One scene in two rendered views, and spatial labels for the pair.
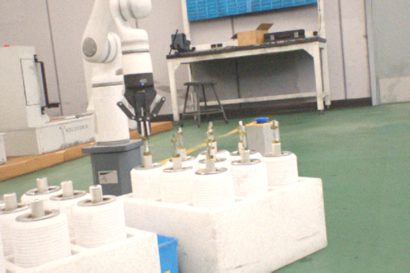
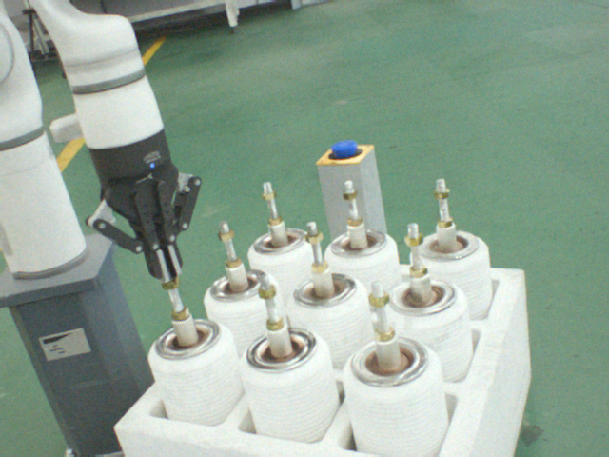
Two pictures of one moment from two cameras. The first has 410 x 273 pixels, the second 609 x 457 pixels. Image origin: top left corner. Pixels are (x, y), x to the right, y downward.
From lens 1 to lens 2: 0.84 m
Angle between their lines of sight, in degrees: 25
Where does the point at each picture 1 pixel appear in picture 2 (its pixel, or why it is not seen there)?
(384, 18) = not seen: outside the picture
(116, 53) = (12, 61)
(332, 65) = not seen: outside the picture
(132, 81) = (125, 163)
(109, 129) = (43, 243)
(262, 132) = (359, 176)
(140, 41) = (125, 54)
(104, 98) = (11, 177)
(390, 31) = not seen: outside the picture
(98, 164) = (34, 323)
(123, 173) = (100, 328)
